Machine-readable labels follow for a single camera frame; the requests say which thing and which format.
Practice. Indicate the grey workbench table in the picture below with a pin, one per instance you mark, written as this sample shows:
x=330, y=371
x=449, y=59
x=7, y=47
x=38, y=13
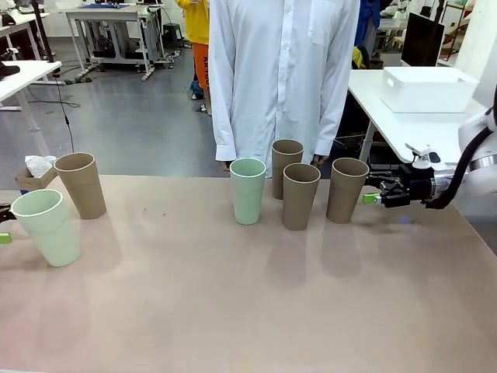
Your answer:
x=112, y=23

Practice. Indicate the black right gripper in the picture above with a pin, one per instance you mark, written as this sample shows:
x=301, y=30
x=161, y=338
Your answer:
x=415, y=186

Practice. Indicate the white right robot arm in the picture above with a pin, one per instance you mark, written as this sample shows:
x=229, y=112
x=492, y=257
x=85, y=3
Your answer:
x=471, y=130

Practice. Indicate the person's left forearm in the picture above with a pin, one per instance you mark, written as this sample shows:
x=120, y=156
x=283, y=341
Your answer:
x=330, y=124

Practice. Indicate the person in blue jacket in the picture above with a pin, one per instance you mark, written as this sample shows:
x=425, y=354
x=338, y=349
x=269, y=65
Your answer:
x=369, y=19

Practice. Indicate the cardboard box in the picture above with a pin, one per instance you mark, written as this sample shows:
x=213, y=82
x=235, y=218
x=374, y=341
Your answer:
x=33, y=180

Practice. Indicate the white plastic basket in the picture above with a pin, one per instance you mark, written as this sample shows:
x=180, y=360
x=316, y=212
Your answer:
x=427, y=95

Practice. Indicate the person's left hand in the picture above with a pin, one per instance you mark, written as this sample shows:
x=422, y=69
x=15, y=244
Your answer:
x=320, y=159

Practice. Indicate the black object on desk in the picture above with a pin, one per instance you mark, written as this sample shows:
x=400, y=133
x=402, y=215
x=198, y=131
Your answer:
x=8, y=71

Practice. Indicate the white crumpled tissue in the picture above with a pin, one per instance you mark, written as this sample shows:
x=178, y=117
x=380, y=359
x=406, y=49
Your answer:
x=39, y=164

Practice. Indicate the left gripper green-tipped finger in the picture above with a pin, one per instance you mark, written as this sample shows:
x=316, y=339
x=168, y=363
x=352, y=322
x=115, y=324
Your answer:
x=4, y=238
x=5, y=213

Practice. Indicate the dark metal stool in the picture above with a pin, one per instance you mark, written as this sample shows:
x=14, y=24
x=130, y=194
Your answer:
x=171, y=35

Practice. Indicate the person's right forearm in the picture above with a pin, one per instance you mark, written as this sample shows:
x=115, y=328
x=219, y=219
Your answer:
x=225, y=128

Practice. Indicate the person in yellow and orange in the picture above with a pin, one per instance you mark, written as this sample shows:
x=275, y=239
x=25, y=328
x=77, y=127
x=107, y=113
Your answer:
x=198, y=35

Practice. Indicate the black stand pole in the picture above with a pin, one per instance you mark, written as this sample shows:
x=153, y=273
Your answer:
x=42, y=35

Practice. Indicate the pale green plastic cup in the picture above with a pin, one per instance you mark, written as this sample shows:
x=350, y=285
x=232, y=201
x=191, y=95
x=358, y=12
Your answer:
x=246, y=198
x=54, y=237

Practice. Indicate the brown plastic cup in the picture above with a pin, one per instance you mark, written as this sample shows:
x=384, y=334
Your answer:
x=343, y=194
x=278, y=175
x=299, y=202
x=85, y=190

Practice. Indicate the person in white shirt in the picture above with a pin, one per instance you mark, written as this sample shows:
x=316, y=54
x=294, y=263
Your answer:
x=279, y=77

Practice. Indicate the white desk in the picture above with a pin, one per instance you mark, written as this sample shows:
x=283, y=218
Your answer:
x=27, y=75

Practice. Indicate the black computer monitor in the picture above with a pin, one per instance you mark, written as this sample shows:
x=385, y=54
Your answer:
x=422, y=39

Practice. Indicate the white side table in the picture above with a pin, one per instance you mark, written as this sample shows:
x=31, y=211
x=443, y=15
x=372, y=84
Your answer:
x=411, y=132

